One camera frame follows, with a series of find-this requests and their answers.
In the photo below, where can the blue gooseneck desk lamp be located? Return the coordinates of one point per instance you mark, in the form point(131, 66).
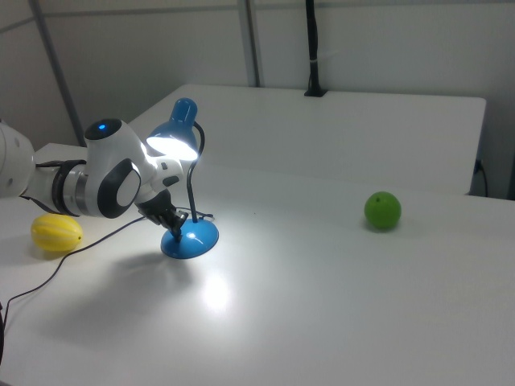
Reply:
point(197, 241)

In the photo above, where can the green plastic apple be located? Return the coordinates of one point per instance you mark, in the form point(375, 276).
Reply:
point(382, 211)

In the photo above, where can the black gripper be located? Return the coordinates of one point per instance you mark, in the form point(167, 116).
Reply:
point(161, 211)

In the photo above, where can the grey slanted metal post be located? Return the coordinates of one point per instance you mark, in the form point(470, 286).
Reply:
point(60, 76)

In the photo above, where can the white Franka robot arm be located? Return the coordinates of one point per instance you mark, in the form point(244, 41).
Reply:
point(100, 177)

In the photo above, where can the black clamped mount pole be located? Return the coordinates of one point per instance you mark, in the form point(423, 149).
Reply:
point(313, 48)

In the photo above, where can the grey metal partition post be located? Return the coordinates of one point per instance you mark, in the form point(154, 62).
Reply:
point(251, 40)

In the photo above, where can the yellow ribbed plastic melon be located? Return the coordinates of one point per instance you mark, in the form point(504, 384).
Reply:
point(56, 233)

